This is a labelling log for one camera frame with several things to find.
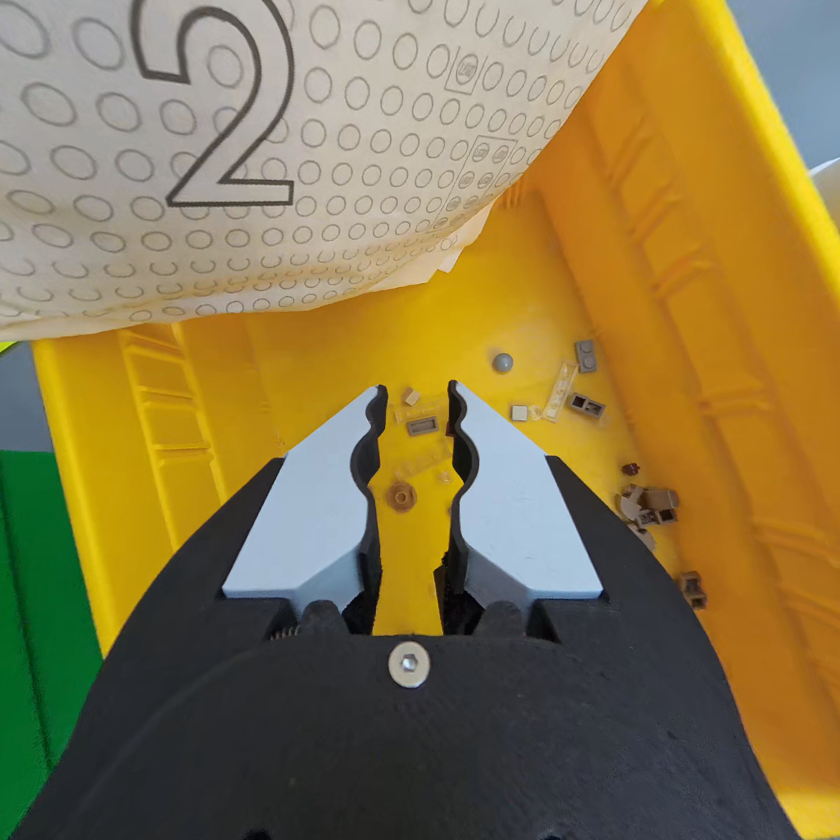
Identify yellow plastic bin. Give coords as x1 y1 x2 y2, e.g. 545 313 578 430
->
31 0 840 840

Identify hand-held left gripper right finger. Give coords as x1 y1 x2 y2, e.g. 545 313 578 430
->
446 379 605 611

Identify green plastic bin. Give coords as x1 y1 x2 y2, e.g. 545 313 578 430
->
0 449 105 818

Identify numbered paper bag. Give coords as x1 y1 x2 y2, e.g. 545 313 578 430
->
0 0 652 343

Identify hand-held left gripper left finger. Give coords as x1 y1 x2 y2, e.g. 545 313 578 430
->
221 385 389 632

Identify small lego pieces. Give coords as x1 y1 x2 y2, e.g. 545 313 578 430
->
392 338 708 613

